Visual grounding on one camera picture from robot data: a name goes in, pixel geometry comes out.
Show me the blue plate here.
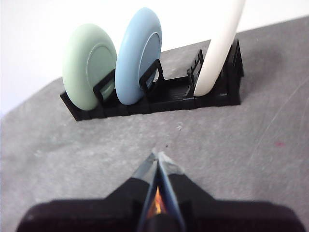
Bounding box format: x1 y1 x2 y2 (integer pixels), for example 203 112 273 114
115 7 162 106

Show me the green plate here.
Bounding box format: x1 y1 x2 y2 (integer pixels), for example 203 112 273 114
62 23 118 111

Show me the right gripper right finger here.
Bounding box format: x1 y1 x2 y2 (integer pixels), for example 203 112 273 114
157 151 303 232

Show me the cream white plate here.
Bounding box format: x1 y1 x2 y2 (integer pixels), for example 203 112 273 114
194 0 246 97

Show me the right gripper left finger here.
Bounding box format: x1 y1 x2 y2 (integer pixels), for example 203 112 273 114
16 150 158 232

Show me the black plate rack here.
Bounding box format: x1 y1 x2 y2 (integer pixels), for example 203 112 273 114
59 38 244 121

